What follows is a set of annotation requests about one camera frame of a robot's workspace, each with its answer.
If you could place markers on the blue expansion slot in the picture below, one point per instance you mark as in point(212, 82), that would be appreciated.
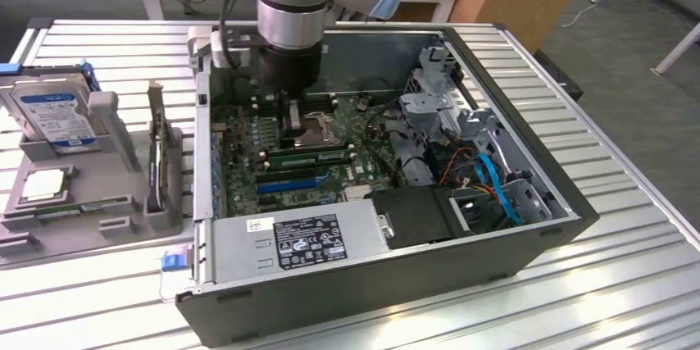
point(290, 185)

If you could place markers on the green RAM stick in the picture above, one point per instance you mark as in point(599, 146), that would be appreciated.
point(308, 158)
point(82, 208)

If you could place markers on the silver power supply unit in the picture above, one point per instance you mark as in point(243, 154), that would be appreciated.
point(306, 243)

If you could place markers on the green motherboard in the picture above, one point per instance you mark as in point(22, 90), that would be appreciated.
point(246, 149)

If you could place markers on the blue plastic clip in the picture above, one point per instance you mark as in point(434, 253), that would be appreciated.
point(176, 262)

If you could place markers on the grey parts rack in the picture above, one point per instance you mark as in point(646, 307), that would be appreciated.
point(118, 161)

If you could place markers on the graphics card with metal bracket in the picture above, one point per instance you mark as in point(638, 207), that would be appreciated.
point(158, 149)

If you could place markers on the silver metal disk bay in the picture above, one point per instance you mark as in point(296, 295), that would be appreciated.
point(432, 108)

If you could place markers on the small silver heat sink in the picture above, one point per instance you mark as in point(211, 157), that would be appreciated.
point(360, 194)

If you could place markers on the black open PC case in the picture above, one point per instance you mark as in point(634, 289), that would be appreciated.
point(415, 284)

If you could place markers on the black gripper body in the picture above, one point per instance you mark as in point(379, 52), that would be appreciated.
point(288, 69)

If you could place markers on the silver CPU socket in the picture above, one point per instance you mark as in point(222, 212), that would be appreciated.
point(318, 130)

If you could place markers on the hard disk with blue label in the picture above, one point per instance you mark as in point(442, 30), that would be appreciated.
point(50, 112)

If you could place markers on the white table frame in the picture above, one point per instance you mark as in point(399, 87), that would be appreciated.
point(678, 46)

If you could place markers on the blue plastic disk caddy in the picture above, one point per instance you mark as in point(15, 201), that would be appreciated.
point(90, 75)

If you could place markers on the silver CPU chip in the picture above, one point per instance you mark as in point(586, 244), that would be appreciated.
point(44, 184)

